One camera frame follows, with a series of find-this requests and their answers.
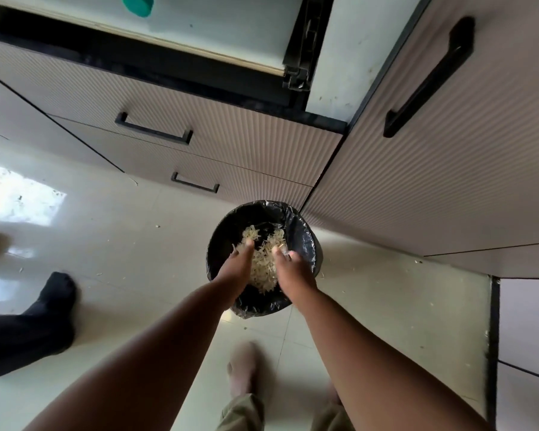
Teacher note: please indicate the pink base cabinet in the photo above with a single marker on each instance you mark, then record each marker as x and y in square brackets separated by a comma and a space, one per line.
[527, 332]

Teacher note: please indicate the black lined trash bin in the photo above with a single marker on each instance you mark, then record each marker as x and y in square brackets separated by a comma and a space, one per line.
[303, 237]

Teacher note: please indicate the teal round object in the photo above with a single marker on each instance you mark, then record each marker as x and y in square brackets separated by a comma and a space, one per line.
[138, 4]

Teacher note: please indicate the person's left hand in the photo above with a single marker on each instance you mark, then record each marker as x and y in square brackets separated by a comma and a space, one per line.
[236, 276]

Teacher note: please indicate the ribbed beige tall cabinet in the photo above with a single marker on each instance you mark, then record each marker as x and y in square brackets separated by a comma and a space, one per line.
[453, 184]

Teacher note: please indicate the person's right forearm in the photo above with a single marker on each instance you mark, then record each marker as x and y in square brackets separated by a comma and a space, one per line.
[377, 372]

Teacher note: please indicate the person's right hand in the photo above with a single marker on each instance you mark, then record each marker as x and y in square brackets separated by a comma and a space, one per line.
[296, 278]

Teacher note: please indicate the ribbed beige drawer cabinet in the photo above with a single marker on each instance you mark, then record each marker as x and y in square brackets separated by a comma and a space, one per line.
[251, 148]

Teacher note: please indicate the person's khaki trousers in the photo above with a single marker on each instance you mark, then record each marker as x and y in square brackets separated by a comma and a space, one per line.
[242, 415]

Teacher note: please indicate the person's left forearm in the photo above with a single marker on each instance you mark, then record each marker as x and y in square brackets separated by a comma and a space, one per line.
[139, 372]

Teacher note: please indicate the garlic peel scraps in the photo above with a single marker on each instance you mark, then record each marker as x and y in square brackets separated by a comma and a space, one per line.
[262, 264]

